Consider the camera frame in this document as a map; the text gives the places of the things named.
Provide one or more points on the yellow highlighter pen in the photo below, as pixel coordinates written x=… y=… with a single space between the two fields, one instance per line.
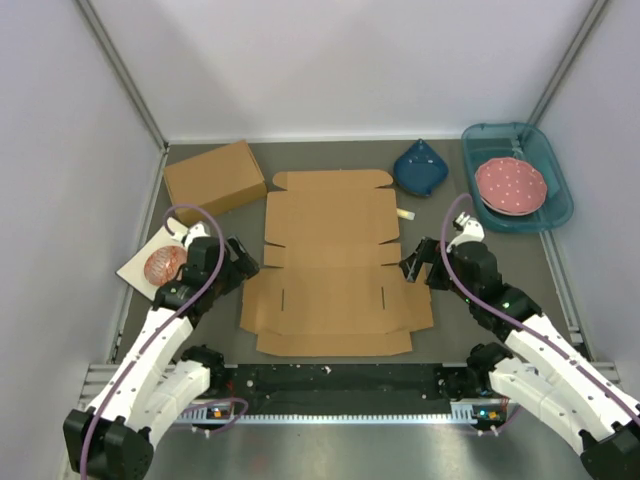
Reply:
x=404 y=214

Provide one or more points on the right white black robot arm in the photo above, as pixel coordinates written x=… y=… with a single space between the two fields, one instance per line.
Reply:
x=531 y=363

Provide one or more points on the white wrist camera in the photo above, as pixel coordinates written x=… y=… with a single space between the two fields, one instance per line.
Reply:
x=194 y=232
x=468 y=230

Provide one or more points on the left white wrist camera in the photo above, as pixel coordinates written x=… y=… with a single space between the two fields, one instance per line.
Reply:
x=194 y=232

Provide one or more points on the grey slotted cable duct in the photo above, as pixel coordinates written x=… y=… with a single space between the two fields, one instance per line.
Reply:
x=422 y=412

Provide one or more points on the red patterned bowl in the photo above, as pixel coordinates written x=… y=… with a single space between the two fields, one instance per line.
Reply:
x=163 y=264

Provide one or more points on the brown cardboard box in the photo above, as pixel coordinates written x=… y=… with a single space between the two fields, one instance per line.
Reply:
x=331 y=284
x=217 y=181

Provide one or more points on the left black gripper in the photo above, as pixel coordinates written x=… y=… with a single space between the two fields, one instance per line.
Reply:
x=244 y=266

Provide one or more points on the pink polka dot plate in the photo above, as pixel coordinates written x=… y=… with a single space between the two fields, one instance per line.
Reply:
x=511 y=186

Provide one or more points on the closed brown cardboard box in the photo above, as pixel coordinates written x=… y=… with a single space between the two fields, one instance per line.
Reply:
x=217 y=181

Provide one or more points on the white square board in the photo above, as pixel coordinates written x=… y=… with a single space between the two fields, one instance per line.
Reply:
x=132 y=272

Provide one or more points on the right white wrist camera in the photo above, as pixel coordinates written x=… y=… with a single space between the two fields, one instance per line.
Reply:
x=468 y=230

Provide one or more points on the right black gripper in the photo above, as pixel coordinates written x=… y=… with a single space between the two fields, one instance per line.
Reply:
x=427 y=251

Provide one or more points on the teal transparent plastic bin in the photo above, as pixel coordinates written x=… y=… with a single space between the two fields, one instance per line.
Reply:
x=482 y=142

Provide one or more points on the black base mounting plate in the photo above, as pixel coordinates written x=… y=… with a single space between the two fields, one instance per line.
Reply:
x=263 y=385

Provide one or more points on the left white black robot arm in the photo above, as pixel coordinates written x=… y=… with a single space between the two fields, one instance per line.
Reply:
x=116 y=435

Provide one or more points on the dark blue teardrop dish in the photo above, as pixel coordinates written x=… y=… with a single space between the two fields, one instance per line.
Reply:
x=420 y=170

